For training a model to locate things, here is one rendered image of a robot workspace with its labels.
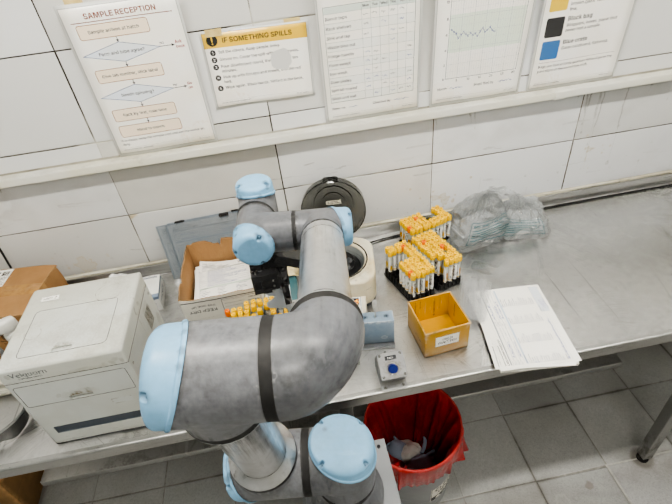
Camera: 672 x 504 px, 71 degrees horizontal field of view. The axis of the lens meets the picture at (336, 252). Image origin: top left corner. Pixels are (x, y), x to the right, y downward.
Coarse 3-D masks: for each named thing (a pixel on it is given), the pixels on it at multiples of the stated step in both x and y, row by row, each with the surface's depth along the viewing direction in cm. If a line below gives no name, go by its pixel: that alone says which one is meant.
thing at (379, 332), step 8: (368, 312) 133; (376, 312) 132; (384, 312) 132; (392, 312) 132; (368, 320) 130; (376, 320) 130; (384, 320) 130; (392, 320) 130; (368, 328) 131; (376, 328) 131; (384, 328) 131; (392, 328) 131; (368, 336) 133; (376, 336) 133; (384, 336) 133; (392, 336) 134; (368, 344) 135; (376, 344) 135; (384, 344) 135; (392, 344) 134
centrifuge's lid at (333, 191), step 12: (324, 180) 150; (336, 180) 149; (312, 192) 156; (324, 192) 158; (336, 192) 158; (348, 192) 157; (360, 192) 153; (312, 204) 159; (324, 204) 161; (336, 204) 161; (348, 204) 160; (360, 204) 158; (360, 216) 160
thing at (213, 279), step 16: (224, 240) 160; (192, 256) 161; (208, 256) 162; (224, 256) 163; (192, 272) 159; (208, 272) 159; (224, 272) 158; (240, 272) 157; (192, 288) 155; (208, 288) 153; (224, 288) 152; (240, 288) 151; (192, 304) 138; (208, 304) 139; (224, 304) 140; (240, 304) 141; (192, 320) 142
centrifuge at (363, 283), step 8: (360, 240) 157; (352, 248) 156; (360, 248) 152; (368, 248) 153; (360, 256) 154; (368, 256) 149; (368, 264) 147; (360, 272) 143; (368, 272) 144; (352, 280) 142; (360, 280) 141; (368, 280) 142; (352, 288) 142; (360, 288) 142; (368, 288) 143; (352, 296) 144; (360, 296) 144; (368, 296) 145; (360, 304) 143; (368, 304) 148
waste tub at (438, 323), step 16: (416, 304) 136; (432, 304) 137; (448, 304) 139; (416, 320) 130; (432, 320) 140; (448, 320) 140; (464, 320) 130; (416, 336) 134; (432, 336) 126; (448, 336) 127; (464, 336) 129; (432, 352) 130
